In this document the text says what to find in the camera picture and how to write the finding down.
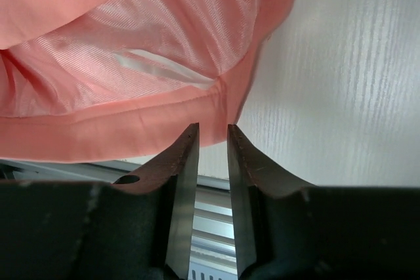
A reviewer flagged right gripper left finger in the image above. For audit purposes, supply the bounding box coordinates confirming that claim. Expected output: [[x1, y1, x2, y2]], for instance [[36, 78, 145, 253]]
[[113, 123, 200, 279]]

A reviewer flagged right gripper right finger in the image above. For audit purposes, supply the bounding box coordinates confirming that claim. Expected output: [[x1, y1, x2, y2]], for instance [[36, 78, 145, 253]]
[[227, 125, 314, 279]]

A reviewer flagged aluminium mounting rail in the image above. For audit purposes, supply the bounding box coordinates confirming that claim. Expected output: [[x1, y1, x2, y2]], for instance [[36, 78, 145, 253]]
[[1, 160, 236, 257]]

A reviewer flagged pink skirt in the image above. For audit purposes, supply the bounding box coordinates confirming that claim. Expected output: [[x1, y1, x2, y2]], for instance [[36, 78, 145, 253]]
[[1, 0, 294, 162]]

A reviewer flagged white slotted cable duct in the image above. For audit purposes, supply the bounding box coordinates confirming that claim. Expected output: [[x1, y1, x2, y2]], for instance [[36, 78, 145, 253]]
[[188, 261, 238, 280]]

